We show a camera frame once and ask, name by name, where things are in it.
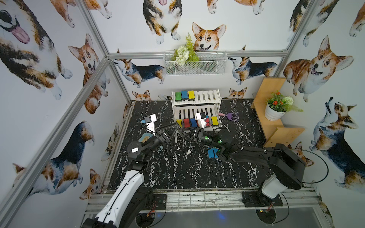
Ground red eraser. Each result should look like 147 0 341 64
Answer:
183 118 191 128
205 117 212 127

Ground yellow eraser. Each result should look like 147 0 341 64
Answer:
176 119 183 128
188 91 195 100
211 116 219 126

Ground white wooden shelf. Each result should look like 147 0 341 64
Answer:
171 89 221 141

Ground blue eraser top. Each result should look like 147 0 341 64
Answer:
213 148 219 158
181 91 188 100
208 148 215 158

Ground blue eraser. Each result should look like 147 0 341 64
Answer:
213 148 219 158
181 91 188 100
190 118 198 128
208 148 215 158

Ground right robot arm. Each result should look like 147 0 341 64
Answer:
189 127 306 205

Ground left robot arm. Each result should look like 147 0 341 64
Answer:
81 123 180 228

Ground wooden corner shelf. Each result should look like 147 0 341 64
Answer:
251 78 305 147

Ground teal dustpan with brush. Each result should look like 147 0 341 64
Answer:
138 133 163 151

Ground purple pink toy rake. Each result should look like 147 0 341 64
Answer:
219 113 239 122

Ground artificial fern white flowers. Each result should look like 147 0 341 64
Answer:
172 33 200 67

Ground potted plant white pot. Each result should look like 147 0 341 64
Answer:
265 91 304 121

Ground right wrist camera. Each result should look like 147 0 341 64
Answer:
195 112 206 129

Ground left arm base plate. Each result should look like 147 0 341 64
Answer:
143 194 167 211

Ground white wire basket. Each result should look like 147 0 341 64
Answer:
163 50 228 76

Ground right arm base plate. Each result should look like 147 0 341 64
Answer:
241 192 283 208

